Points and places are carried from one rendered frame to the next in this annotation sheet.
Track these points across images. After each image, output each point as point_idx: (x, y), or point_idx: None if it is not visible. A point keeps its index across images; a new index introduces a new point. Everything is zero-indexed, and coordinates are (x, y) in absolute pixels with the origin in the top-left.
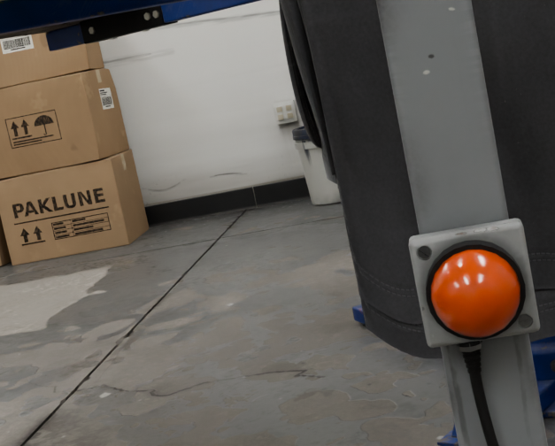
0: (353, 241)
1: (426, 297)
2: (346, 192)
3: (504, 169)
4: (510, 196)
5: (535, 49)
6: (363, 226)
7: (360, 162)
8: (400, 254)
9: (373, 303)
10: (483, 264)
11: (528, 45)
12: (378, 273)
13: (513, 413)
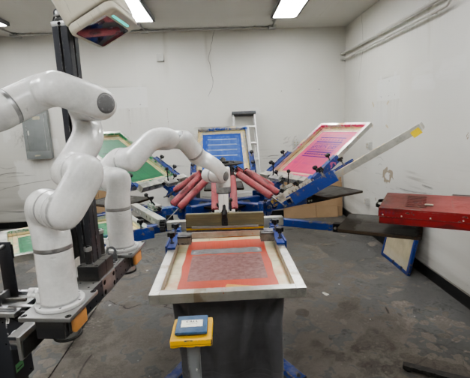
0: (182, 366)
1: None
2: (182, 358)
3: (210, 357)
4: (210, 361)
5: (217, 340)
6: (184, 364)
7: (185, 354)
8: None
9: (184, 376)
10: None
11: (216, 340)
12: (186, 372)
13: None
